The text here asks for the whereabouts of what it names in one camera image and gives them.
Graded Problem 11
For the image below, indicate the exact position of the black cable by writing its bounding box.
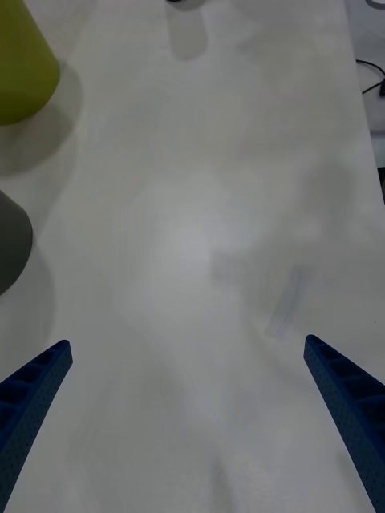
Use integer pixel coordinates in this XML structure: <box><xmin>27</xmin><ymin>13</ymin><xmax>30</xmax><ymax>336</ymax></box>
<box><xmin>355</xmin><ymin>59</ymin><xmax>385</xmax><ymax>98</ymax></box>

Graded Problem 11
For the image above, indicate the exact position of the yellow-green plastic bin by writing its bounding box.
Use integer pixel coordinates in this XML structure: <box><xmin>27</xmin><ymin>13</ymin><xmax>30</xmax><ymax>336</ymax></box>
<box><xmin>0</xmin><ymin>0</ymin><xmax>62</xmax><ymax>127</ymax></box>

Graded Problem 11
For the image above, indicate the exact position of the grey plastic bin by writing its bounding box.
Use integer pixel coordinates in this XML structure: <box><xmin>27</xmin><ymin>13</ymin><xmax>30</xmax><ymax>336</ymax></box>
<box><xmin>0</xmin><ymin>189</ymin><xmax>34</xmax><ymax>297</ymax></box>

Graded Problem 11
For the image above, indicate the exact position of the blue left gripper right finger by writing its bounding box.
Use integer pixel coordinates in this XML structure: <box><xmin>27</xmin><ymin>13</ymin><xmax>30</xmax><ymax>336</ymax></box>
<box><xmin>303</xmin><ymin>334</ymin><xmax>385</xmax><ymax>513</ymax></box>

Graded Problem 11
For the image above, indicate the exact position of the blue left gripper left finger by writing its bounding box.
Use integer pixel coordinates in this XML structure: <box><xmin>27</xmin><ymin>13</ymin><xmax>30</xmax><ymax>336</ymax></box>
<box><xmin>0</xmin><ymin>339</ymin><xmax>75</xmax><ymax>513</ymax></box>

